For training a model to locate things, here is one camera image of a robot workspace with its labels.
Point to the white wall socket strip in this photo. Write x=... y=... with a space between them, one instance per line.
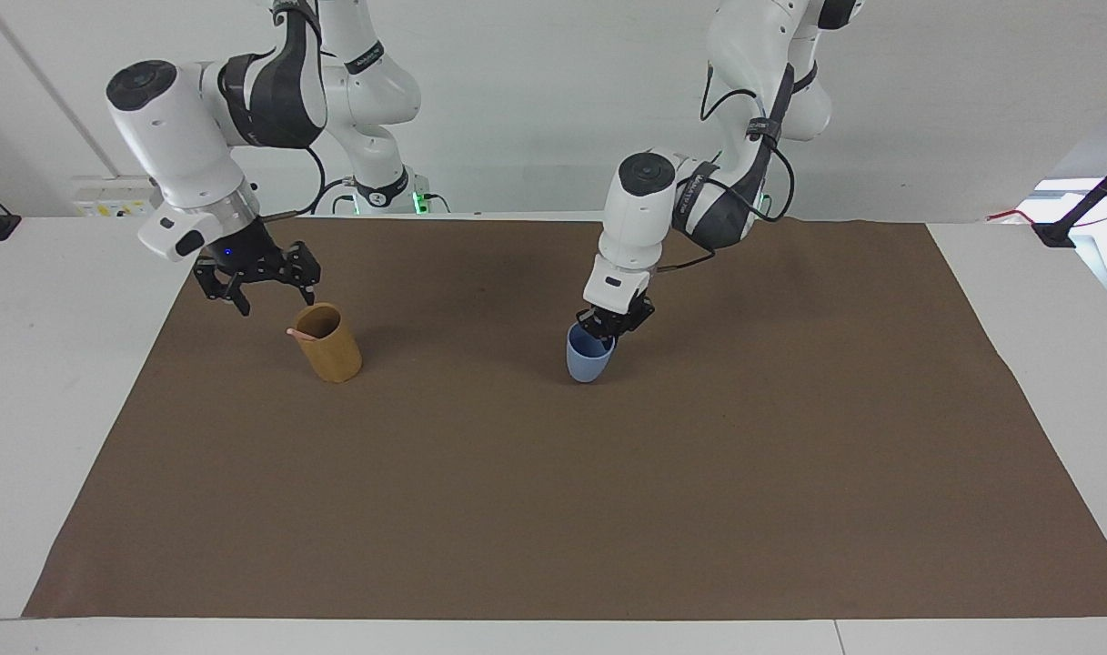
x=116 y=196

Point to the blue cup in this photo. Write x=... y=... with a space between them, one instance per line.
x=589 y=359

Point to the brown wooden cup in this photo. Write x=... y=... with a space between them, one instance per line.
x=331 y=346

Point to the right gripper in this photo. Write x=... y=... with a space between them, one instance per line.
x=241 y=247

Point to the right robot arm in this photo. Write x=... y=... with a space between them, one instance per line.
x=176 y=127

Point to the pink chopstick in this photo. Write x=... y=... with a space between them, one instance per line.
x=296 y=333

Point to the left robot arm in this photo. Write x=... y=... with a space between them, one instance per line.
x=749 y=109

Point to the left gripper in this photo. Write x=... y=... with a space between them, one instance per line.
x=628 y=309

